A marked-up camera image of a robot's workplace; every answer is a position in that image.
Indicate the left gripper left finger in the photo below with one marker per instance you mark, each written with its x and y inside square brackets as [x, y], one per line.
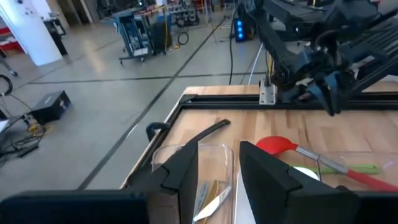
[183, 186]

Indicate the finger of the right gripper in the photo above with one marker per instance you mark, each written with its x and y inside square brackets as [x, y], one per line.
[315, 91]
[332, 96]

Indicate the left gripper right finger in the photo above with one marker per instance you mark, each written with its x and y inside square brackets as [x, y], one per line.
[270, 193]

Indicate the black solid spoon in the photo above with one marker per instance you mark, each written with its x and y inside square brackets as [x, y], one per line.
[214, 127]

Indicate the green silicone spatula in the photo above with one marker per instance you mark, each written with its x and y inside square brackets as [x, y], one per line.
[363, 169]

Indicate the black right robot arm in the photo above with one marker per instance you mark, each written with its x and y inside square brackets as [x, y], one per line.
[280, 46]

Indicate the clear plastic container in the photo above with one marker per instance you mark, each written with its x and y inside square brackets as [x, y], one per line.
[388, 161]
[217, 155]

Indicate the black computer tower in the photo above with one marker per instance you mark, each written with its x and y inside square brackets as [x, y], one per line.
[241, 31]

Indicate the parts bin shelving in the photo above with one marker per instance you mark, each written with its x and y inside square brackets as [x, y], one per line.
[183, 12]

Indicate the black floor box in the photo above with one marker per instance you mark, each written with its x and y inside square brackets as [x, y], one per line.
[51, 105]

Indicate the blue equipment cart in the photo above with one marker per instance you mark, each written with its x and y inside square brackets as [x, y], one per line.
[136, 34]

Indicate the white pillar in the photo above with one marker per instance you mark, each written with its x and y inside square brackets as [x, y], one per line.
[31, 31]

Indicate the red bin shelf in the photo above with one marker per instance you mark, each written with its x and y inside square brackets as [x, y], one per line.
[9, 43]

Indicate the silver mounting bracket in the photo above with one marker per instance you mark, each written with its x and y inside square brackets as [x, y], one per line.
[267, 93]

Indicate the black frame clamp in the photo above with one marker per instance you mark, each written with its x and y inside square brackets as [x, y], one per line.
[152, 126]

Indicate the black pedestal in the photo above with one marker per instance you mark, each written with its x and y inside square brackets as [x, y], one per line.
[57, 37]

